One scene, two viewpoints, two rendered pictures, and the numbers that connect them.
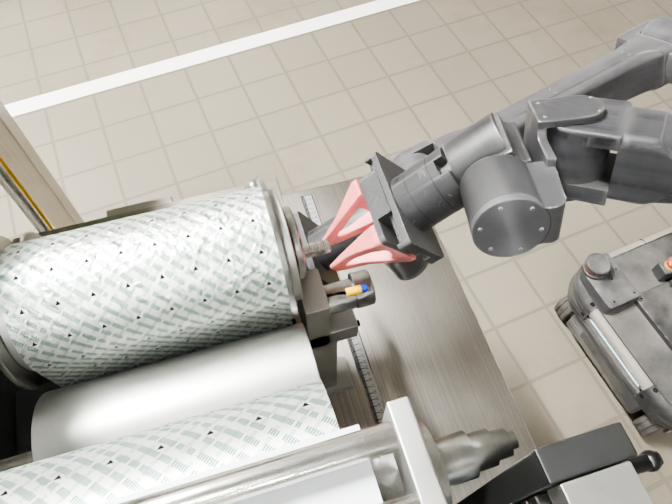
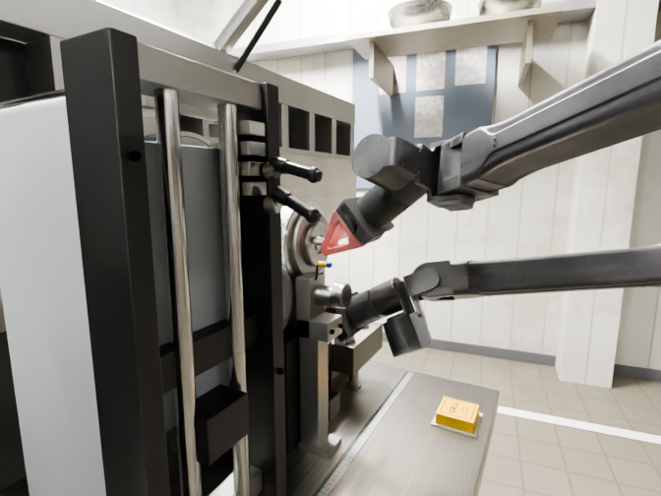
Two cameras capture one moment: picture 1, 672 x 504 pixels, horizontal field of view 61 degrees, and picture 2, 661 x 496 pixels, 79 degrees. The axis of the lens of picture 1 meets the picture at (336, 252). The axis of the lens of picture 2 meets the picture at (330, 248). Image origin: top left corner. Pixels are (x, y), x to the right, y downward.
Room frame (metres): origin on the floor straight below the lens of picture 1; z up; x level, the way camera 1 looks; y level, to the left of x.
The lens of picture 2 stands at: (-0.16, -0.45, 1.35)
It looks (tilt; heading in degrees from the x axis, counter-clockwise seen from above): 9 degrees down; 45
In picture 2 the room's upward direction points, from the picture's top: straight up
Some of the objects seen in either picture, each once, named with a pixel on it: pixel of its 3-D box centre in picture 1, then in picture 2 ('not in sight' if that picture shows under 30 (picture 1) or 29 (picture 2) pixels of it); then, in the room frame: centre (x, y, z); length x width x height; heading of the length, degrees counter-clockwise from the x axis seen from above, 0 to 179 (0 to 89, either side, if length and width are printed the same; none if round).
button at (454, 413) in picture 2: not in sight; (457, 413); (0.52, -0.12, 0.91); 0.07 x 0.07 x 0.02; 17
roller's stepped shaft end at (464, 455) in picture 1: (474, 452); not in sight; (0.08, -0.09, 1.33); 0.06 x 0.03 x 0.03; 107
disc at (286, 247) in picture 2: (276, 247); (308, 243); (0.29, 0.06, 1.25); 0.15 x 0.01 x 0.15; 17
